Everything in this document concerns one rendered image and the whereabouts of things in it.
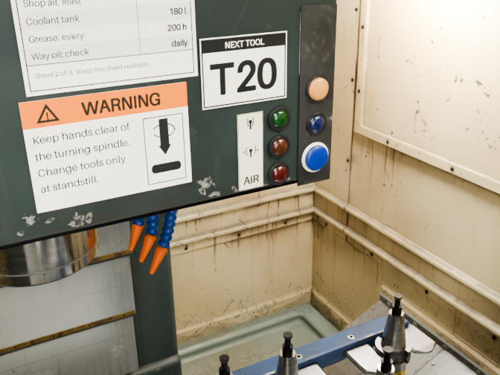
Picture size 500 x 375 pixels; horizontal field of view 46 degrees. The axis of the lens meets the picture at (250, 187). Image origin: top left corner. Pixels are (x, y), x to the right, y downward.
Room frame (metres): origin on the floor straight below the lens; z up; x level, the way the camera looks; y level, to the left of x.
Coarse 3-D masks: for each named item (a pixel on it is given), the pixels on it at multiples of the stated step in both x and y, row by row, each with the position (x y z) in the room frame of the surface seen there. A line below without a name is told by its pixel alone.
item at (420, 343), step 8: (408, 328) 0.90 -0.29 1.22; (416, 328) 0.90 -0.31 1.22; (408, 336) 0.88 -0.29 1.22; (416, 336) 0.88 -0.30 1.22; (424, 336) 0.88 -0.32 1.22; (416, 344) 0.85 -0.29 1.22; (424, 344) 0.85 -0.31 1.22; (432, 344) 0.85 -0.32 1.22; (416, 352) 0.84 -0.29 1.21; (424, 352) 0.84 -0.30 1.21
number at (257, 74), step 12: (240, 60) 0.59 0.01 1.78; (252, 60) 0.60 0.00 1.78; (264, 60) 0.60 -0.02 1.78; (276, 60) 0.61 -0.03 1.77; (240, 72) 0.59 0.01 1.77; (252, 72) 0.60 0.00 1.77; (264, 72) 0.60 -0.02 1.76; (276, 72) 0.61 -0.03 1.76; (240, 84) 0.59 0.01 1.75; (252, 84) 0.60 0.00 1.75; (264, 84) 0.60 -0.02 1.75; (276, 84) 0.61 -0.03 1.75; (240, 96) 0.59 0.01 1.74
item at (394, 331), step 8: (392, 320) 0.83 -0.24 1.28; (400, 320) 0.83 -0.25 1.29; (384, 328) 0.85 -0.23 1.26; (392, 328) 0.83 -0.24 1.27; (400, 328) 0.83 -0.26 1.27; (384, 336) 0.84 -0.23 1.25; (392, 336) 0.83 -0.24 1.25; (400, 336) 0.83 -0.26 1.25; (384, 344) 0.83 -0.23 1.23; (392, 344) 0.83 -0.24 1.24; (400, 344) 0.82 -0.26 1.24
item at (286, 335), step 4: (284, 332) 0.75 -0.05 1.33; (288, 332) 0.75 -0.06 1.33; (284, 336) 0.74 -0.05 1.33; (288, 336) 0.74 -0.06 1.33; (284, 340) 0.74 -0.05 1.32; (288, 340) 0.74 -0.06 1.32; (284, 344) 0.74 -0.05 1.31; (288, 344) 0.74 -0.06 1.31; (292, 344) 0.74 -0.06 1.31; (284, 348) 0.74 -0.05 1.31; (288, 348) 0.73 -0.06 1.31; (292, 348) 0.74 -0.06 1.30; (284, 352) 0.74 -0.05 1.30; (288, 352) 0.73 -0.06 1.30; (292, 352) 0.74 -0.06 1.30
